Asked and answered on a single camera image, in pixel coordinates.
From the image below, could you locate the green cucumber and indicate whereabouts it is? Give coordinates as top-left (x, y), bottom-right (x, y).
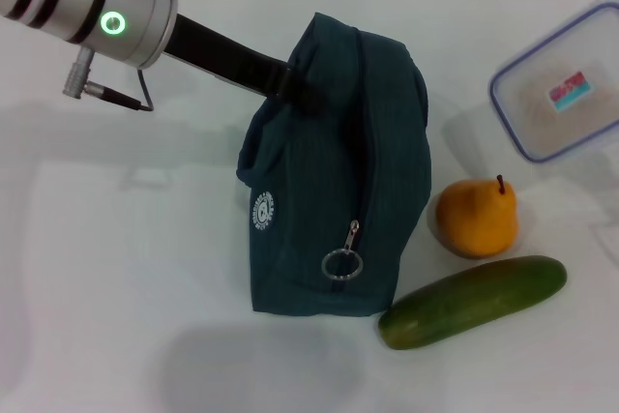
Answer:
top-left (377, 254), bottom-right (568, 351)

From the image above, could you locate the yellow pear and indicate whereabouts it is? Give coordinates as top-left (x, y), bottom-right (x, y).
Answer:
top-left (434, 173), bottom-right (520, 260)

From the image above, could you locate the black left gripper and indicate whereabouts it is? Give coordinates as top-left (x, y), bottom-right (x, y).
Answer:
top-left (163, 11), bottom-right (325, 116)

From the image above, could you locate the clear container with blue-rimmed lid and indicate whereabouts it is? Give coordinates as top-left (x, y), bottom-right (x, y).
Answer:
top-left (487, 0), bottom-right (619, 165)

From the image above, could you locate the teal insulated lunch bag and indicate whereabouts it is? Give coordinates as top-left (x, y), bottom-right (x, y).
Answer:
top-left (235, 11), bottom-right (433, 318)

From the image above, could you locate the silver plug with black cable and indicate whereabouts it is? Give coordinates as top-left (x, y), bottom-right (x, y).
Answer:
top-left (60, 47), bottom-right (156, 113)

